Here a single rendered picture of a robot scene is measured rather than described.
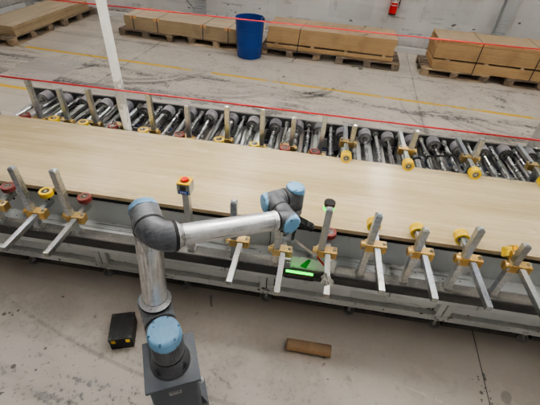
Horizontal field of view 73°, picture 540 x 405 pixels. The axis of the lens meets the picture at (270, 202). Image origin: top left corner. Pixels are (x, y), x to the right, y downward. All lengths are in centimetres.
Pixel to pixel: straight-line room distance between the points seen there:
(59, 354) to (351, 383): 191
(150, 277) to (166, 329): 26
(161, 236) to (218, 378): 144
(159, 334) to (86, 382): 107
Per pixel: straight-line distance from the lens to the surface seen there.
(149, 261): 159
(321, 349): 265
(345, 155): 273
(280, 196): 166
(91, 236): 252
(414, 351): 293
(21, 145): 321
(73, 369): 283
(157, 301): 180
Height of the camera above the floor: 236
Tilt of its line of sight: 40 degrees down
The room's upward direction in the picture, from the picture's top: 4 degrees clockwise
